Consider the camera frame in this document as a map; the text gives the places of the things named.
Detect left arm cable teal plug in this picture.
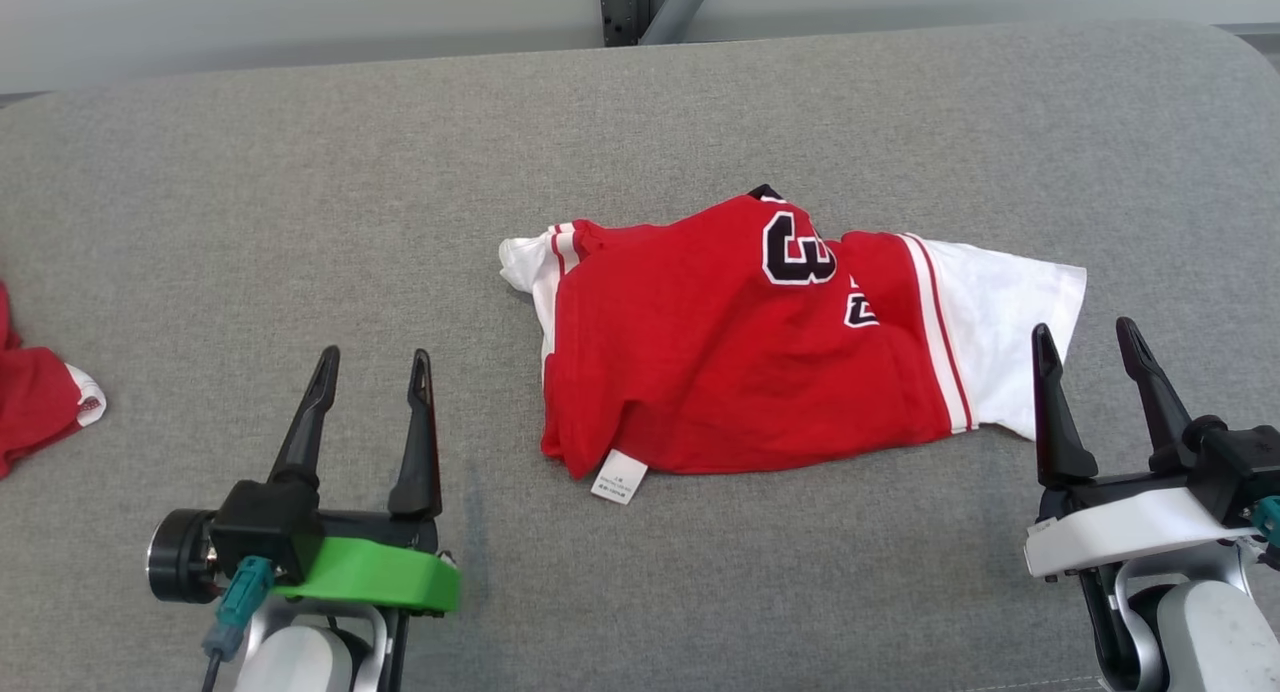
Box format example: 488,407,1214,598
202,556,277,692

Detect black perforated metal frame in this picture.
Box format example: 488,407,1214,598
597,0,653,49

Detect arm cable teal plug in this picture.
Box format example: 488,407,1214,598
1248,496,1280,573
202,556,277,692

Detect red white basketball jersey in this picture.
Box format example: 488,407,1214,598
497,183,1089,507

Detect grey metal strut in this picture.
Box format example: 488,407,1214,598
638,0,713,46

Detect red shorts white stripes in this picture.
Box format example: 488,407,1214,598
0,279,109,482

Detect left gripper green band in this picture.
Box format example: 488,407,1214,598
268,345,462,615

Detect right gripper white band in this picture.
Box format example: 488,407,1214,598
1024,316,1261,581

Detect right arm cable teal plug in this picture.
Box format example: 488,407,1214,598
1248,496,1280,573

